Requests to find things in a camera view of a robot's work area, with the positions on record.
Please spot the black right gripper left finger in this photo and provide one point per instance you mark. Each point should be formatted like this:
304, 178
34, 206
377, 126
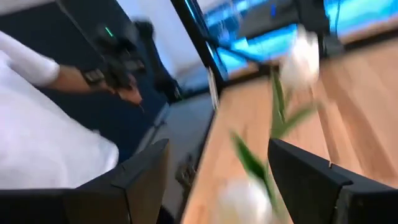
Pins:
93, 202

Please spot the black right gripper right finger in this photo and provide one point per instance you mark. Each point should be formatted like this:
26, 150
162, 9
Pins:
320, 193

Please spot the white artificial tulip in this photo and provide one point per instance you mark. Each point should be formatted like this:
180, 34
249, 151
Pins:
300, 59
245, 199

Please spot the person's forearm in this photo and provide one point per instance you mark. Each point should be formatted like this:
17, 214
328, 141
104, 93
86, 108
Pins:
70, 79

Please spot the person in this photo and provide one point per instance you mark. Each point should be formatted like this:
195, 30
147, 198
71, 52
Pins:
37, 130

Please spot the person's hand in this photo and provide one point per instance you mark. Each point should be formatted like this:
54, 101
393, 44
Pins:
130, 91

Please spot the black wristwatch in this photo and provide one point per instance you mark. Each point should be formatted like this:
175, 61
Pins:
93, 77

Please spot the black aluminium frame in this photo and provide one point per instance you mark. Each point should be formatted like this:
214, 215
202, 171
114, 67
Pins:
199, 43

